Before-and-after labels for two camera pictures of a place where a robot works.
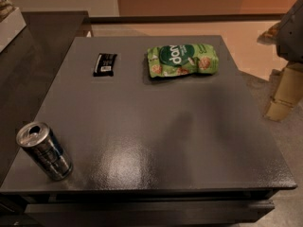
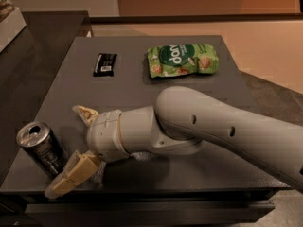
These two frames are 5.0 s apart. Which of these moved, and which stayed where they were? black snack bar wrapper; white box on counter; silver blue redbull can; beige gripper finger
Moved: beige gripper finger
Stayed: white box on counter; silver blue redbull can; black snack bar wrapper
